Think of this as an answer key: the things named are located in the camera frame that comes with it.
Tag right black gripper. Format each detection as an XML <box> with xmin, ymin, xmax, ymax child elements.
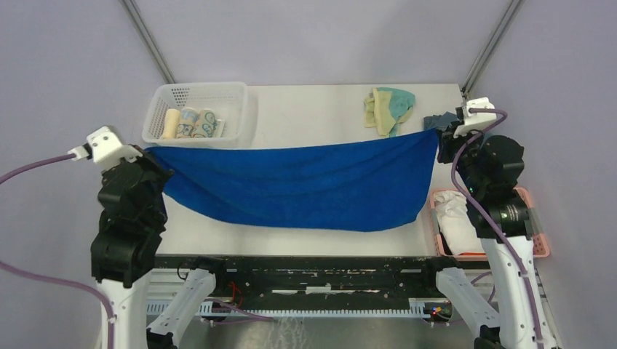
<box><xmin>437</xmin><ymin>118</ymin><xmax>485</xmax><ymax>192</ymax></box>

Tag pink plastic basket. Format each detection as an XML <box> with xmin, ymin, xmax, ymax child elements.
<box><xmin>427</xmin><ymin>186</ymin><xmax>550</xmax><ymax>262</ymax></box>

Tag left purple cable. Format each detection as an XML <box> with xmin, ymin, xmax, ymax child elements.
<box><xmin>0</xmin><ymin>153</ymin><xmax>116</xmax><ymax>349</ymax></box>

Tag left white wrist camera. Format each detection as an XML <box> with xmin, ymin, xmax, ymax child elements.
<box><xmin>67</xmin><ymin>126</ymin><xmax>143</xmax><ymax>171</ymax></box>

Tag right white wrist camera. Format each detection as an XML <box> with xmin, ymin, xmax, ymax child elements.
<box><xmin>453</xmin><ymin>97</ymin><xmax>497</xmax><ymax>138</ymax></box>

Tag white cloth in pink basket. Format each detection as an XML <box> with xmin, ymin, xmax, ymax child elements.
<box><xmin>433</xmin><ymin>190</ymin><xmax>484</xmax><ymax>256</ymax></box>

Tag grey blue towel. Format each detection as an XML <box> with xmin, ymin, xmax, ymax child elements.
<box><xmin>423</xmin><ymin>112</ymin><xmax>460</xmax><ymax>130</ymax></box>

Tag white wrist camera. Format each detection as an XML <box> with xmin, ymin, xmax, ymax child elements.
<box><xmin>453</xmin><ymin>97</ymin><xmax>497</xmax><ymax>138</ymax></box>
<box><xmin>67</xmin><ymin>126</ymin><xmax>143</xmax><ymax>171</ymax></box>

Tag patterned rolled towel right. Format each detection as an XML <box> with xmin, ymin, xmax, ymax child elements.
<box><xmin>191</xmin><ymin>109</ymin><xmax>225</xmax><ymax>138</ymax></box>

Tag patterned rolled towel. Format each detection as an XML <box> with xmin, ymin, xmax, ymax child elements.
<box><xmin>191</xmin><ymin>109</ymin><xmax>225</xmax><ymax>138</ymax></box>
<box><xmin>177</xmin><ymin>108</ymin><xmax>199</xmax><ymax>138</ymax></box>

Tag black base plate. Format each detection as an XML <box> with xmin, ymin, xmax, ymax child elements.
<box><xmin>144</xmin><ymin>254</ymin><xmax>493</xmax><ymax>312</ymax></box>

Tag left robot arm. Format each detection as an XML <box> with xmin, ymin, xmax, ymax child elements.
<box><xmin>90</xmin><ymin>145</ymin><xmax>229</xmax><ymax>348</ymax></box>

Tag green yellow towel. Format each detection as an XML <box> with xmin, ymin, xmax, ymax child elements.
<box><xmin>363</xmin><ymin>87</ymin><xmax>416</xmax><ymax>137</ymax></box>

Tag aluminium frame rails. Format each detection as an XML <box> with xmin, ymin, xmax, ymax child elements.
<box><xmin>144</xmin><ymin>267</ymin><xmax>548</xmax><ymax>349</ymax></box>

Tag patterned rolled towel left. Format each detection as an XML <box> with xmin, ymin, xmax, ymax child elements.
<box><xmin>177</xmin><ymin>108</ymin><xmax>199</xmax><ymax>138</ymax></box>

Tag white plastic basket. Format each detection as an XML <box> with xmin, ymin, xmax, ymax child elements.
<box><xmin>142</xmin><ymin>82</ymin><xmax>257</xmax><ymax>148</ymax></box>

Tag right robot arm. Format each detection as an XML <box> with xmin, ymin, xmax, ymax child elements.
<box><xmin>420</xmin><ymin>130</ymin><xmax>559</xmax><ymax>348</ymax></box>

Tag white cable duct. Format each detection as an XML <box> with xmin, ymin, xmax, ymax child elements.
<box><xmin>144</xmin><ymin>298</ymin><xmax>454</xmax><ymax>320</ymax></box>

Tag cream rolled towel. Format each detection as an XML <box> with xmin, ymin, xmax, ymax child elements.
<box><xmin>160</xmin><ymin>108</ymin><xmax>181</xmax><ymax>139</ymax></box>

